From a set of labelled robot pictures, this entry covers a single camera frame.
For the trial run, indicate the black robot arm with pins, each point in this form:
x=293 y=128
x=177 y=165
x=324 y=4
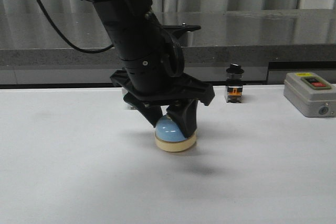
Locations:
x=127 y=12

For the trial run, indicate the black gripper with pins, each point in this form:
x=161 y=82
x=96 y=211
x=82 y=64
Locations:
x=153 y=71

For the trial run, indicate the grey power switch box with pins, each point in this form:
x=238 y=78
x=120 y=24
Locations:
x=313 y=96

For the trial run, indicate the black rotary selector switch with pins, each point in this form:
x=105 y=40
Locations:
x=234 y=84

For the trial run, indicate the blue and cream call bell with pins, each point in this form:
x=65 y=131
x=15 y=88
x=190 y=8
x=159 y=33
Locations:
x=169 y=138

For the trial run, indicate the grey stone counter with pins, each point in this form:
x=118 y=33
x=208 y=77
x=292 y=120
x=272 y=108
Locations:
x=267 y=44

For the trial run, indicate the green pushbutton switch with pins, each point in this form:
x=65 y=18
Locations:
x=127 y=105

